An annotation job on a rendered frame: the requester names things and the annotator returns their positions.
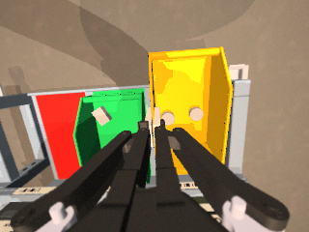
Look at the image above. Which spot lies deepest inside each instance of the green bin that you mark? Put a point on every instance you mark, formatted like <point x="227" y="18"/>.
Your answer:
<point x="126" y="109"/>

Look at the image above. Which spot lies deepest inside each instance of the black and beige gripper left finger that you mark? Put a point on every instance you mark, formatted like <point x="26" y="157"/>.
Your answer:
<point x="62" y="207"/>

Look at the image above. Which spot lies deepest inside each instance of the yellow bin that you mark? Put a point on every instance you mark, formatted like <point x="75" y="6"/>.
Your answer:
<point x="183" y="79"/>

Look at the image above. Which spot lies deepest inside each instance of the pale peach round disc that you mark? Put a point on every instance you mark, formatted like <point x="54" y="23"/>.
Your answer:
<point x="196" y="113"/>
<point x="168" y="117"/>

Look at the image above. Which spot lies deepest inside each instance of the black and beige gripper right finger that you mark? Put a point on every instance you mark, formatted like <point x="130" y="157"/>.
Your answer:
<point x="241" y="206"/>

